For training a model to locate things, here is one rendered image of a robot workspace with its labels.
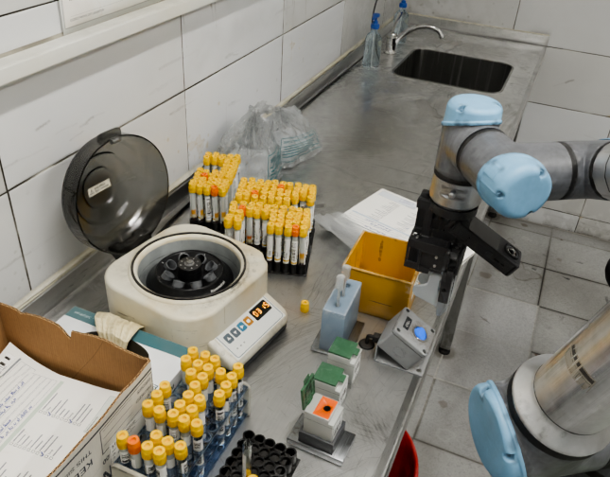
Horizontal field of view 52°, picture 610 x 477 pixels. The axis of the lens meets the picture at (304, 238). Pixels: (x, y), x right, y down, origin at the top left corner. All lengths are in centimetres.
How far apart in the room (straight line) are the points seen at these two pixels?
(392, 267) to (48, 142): 68
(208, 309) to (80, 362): 21
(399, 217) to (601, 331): 93
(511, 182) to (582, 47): 235
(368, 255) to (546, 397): 66
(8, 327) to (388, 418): 61
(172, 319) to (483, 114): 56
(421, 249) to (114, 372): 49
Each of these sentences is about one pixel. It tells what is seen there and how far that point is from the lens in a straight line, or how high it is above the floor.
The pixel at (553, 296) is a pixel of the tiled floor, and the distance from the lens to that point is 293.
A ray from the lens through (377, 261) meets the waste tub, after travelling 129.
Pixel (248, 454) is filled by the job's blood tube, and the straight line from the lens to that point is 87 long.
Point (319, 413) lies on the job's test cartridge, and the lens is 93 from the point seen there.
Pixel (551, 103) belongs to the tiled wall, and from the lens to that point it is 317.
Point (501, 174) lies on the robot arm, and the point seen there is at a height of 132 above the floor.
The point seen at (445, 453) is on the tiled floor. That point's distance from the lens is 216.
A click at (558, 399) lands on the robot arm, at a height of 119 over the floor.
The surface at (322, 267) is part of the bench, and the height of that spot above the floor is 88.
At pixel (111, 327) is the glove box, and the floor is 97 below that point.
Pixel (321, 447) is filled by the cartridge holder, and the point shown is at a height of 90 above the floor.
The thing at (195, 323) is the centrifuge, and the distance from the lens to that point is 102.
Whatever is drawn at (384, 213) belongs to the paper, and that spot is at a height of 89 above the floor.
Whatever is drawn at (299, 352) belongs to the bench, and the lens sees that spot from 112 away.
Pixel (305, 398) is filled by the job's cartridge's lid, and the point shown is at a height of 96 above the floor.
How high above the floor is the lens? 165
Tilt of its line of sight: 34 degrees down
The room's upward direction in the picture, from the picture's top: 4 degrees clockwise
